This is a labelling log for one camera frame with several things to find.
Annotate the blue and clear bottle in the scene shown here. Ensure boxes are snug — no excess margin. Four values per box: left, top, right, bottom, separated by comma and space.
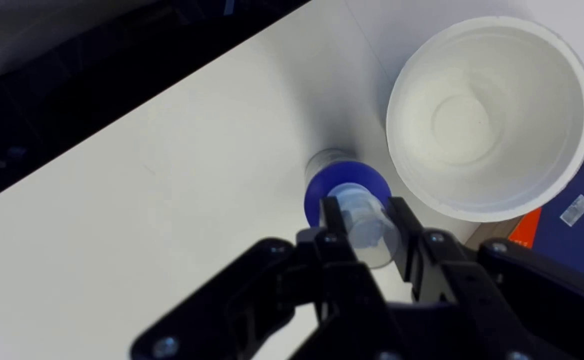
304, 148, 392, 229

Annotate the white plastic cup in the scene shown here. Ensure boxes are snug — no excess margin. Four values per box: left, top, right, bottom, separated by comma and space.
385, 16, 584, 224

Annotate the clear plastic cap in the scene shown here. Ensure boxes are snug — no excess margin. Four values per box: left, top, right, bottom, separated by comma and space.
328, 183, 401, 270

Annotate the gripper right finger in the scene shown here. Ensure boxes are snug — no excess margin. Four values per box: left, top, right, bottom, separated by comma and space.
387, 196, 584, 360

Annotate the blue and orange book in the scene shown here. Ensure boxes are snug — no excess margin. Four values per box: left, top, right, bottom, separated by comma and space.
466, 161, 584, 287

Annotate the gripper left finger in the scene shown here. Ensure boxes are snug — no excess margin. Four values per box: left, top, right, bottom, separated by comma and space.
131, 197, 392, 360

